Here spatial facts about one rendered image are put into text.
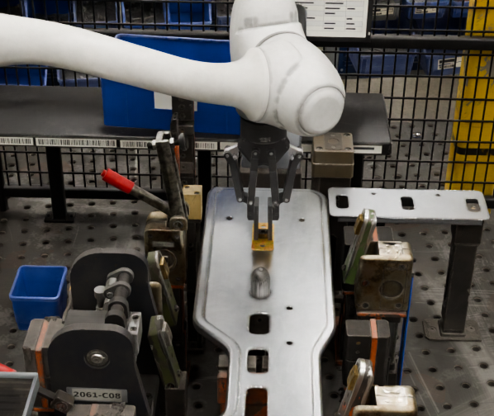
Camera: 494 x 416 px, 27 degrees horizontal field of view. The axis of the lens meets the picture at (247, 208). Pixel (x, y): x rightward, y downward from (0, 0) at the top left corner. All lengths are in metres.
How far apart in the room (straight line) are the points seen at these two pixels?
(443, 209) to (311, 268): 0.31
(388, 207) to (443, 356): 0.33
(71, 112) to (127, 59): 0.75
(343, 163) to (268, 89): 0.59
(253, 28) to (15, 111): 0.79
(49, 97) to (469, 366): 1.02
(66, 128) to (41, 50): 0.65
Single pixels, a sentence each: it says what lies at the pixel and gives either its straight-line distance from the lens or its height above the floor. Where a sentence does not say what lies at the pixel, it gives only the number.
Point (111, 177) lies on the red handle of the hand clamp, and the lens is 1.72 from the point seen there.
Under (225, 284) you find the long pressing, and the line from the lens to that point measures 1.70.
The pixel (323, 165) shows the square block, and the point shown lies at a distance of 1.97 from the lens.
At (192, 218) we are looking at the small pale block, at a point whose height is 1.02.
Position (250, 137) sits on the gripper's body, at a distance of 1.64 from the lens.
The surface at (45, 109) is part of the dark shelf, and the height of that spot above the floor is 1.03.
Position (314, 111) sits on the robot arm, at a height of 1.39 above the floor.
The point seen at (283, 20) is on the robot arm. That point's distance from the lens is 1.54.
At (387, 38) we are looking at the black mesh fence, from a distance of 2.20.
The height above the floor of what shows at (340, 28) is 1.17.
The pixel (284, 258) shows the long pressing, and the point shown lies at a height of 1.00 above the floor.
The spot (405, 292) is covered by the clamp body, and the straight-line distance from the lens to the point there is 1.75.
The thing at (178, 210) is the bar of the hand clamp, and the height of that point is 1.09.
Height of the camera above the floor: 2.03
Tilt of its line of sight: 33 degrees down
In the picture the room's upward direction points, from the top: 1 degrees clockwise
